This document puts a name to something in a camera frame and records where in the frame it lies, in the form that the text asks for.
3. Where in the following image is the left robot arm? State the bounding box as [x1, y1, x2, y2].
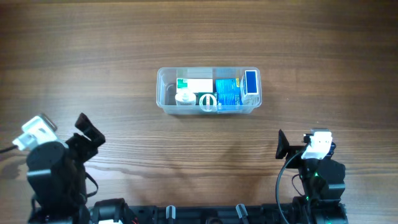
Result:
[22, 113, 106, 223]

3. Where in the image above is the blue Vicks lozenge box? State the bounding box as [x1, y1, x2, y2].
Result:
[215, 78, 242, 111]

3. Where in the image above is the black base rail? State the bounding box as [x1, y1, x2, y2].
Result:
[129, 204, 348, 224]

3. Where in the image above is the green Zam-Buk ointment box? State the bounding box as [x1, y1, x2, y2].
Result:
[197, 93, 218, 112]

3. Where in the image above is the clear plastic container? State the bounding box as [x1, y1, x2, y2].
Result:
[156, 67, 262, 115]

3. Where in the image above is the white bottle with clear cap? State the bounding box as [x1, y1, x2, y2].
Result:
[175, 89, 197, 106]

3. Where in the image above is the white green Panadol box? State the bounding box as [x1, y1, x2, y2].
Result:
[176, 78, 213, 93]

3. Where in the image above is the white box with blue panel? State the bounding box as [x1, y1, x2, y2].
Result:
[240, 70, 259, 105]

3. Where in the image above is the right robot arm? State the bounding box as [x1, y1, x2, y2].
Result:
[275, 129, 348, 223]

